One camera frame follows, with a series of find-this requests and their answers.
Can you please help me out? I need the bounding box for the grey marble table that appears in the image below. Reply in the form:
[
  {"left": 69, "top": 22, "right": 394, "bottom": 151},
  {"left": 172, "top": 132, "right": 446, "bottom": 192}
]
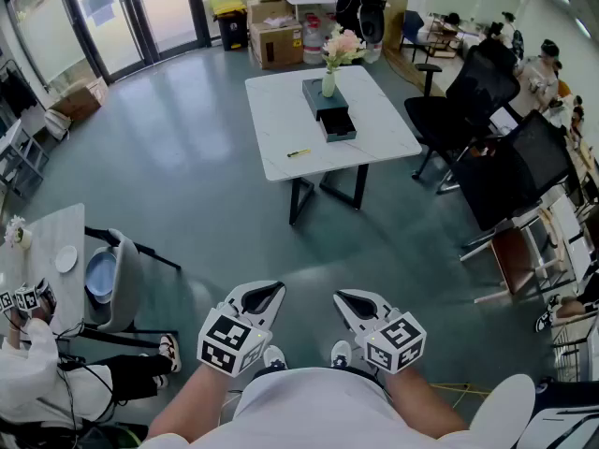
[{"left": 0, "top": 202, "right": 87, "bottom": 341}]

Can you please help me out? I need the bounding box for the black bin with yellow bag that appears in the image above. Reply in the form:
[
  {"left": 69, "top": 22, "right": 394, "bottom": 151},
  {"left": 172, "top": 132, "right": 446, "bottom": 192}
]
[{"left": 208, "top": 0, "right": 250, "bottom": 52}]

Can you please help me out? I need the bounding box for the open cardboard box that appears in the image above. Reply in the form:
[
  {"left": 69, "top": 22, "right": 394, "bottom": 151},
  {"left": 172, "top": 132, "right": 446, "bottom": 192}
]
[{"left": 246, "top": 0, "right": 297, "bottom": 27}]

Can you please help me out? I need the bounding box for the large cardboard box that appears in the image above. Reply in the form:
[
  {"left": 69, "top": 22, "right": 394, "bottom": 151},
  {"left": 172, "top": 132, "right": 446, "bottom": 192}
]
[{"left": 248, "top": 19, "right": 305, "bottom": 71}]

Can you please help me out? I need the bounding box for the blue plate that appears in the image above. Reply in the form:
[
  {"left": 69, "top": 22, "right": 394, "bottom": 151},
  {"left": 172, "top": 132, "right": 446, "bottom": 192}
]
[{"left": 84, "top": 250, "right": 118, "bottom": 305}]

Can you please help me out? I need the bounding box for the black mesh office chair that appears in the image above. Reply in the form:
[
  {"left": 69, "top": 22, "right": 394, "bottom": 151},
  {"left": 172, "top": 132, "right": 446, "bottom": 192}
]
[
  {"left": 403, "top": 43, "right": 522, "bottom": 182},
  {"left": 449, "top": 109, "right": 587, "bottom": 262}
]

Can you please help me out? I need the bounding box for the white marble table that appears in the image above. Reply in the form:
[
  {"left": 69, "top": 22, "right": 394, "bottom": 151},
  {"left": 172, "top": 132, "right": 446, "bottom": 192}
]
[{"left": 244, "top": 65, "right": 424, "bottom": 226}]

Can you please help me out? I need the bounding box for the person's right forearm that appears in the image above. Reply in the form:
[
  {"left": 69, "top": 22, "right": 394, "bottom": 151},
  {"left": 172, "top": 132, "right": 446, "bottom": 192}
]
[{"left": 383, "top": 367, "right": 470, "bottom": 439}]

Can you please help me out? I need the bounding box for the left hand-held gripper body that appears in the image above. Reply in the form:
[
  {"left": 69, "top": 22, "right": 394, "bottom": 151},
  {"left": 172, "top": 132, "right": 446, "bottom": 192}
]
[{"left": 197, "top": 297, "right": 278, "bottom": 380}]

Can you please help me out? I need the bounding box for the yellow cable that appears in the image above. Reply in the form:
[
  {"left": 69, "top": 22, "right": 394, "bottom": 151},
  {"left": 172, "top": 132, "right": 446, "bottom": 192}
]
[{"left": 429, "top": 381, "right": 491, "bottom": 410}]

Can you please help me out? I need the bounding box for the person's white shirt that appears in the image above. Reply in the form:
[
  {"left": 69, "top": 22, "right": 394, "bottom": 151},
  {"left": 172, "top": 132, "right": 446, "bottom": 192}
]
[{"left": 139, "top": 366, "right": 474, "bottom": 449}]

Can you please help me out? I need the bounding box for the person's left shoe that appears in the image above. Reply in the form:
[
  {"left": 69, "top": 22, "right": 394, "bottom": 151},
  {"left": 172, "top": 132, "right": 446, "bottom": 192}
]
[{"left": 262, "top": 344, "right": 288, "bottom": 371}]

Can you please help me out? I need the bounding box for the person's right shoe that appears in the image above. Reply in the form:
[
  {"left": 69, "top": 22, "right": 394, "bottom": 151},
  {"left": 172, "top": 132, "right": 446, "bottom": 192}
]
[{"left": 329, "top": 340, "right": 354, "bottom": 369}]

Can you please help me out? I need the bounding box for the person's left forearm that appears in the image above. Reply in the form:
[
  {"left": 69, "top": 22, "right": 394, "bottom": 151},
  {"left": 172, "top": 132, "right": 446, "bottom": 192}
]
[{"left": 147, "top": 362, "right": 245, "bottom": 444}]

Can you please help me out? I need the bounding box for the white plate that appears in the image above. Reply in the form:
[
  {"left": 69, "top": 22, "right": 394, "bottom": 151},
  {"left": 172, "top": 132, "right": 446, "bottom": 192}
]
[{"left": 53, "top": 244, "right": 79, "bottom": 275}]

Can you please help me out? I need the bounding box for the cardboard box with white label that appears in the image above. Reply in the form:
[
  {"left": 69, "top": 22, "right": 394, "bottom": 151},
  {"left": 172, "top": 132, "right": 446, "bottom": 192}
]
[{"left": 48, "top": 76, "right": 110, "bottom": 123}]

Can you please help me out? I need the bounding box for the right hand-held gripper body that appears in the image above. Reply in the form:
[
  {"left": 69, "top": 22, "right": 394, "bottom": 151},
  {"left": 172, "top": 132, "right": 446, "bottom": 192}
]
[{"left": 348, "top": 304, "right": 428, "bottom": 374}]

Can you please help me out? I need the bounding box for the blue chair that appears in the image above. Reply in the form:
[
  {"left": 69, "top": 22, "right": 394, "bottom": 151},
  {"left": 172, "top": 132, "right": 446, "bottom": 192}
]
[{"left": 401, "top": 9, "right": 428, "bottom": 64}]

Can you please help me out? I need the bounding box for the person's shoe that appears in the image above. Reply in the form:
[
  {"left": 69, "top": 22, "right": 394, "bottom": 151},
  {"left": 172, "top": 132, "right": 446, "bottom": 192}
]
[
  {"left": 329, "top": 340, "right": 354, "bottom": 369},
  {"left": 262, "top": 344, "right": 288, "bottom": 371},
  {"left": 534, "top": 293, "right": 563, "bottom": 334}
]

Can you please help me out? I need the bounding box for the wooden chair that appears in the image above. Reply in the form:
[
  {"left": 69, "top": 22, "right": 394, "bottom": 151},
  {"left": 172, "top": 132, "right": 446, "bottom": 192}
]
[{"left": 460, "top": 193, "right": 577, "bottom": 304}]

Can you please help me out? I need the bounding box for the clear water jug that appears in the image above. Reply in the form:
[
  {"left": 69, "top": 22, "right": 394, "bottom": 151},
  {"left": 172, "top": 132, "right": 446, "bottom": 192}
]
[{"left": 302, "top": 20, "right": 328, "bottom": 66}]

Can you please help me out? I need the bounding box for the grey metal rack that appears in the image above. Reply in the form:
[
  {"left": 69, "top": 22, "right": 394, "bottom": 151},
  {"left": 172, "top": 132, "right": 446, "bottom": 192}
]
[{"left": 0, "top": 118, "right": 51, "bottom": 201}]

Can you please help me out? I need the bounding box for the flat cardboard sheet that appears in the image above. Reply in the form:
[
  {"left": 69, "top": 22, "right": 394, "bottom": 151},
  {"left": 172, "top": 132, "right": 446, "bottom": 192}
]
[{"left": 382, "top": 0, "right": 409, "bottom": 53}]

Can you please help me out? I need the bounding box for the pink flower bouquet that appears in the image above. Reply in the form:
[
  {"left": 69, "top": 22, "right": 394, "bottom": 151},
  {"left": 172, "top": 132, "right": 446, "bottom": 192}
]
[{"left": 321, "top": 22, "right": 370, "bottom": 76}]

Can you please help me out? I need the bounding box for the dark teal drawer box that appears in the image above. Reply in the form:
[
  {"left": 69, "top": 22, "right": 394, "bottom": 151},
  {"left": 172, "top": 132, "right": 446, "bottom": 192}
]
[{"left": 301, "top": 77, "right": 358, "bottom": 144}]

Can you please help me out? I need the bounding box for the small white flower pot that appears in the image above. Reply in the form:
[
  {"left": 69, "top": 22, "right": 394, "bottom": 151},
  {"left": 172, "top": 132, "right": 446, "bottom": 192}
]
[{"left": 3, "top": 214, "right": 34, "bottom": 252}]

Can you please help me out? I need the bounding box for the white bag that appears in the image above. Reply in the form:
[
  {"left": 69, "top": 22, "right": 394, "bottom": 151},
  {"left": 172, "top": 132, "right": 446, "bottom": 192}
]
[{"left": 43, "top": 109, "right": 73, "bottom": 142}]

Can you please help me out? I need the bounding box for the grey upholstered chair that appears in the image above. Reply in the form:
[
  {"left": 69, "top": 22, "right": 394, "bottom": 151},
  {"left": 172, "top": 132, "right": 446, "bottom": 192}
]
[{"left": 83, "top": 225, "right": 183, "bottom": 348}]

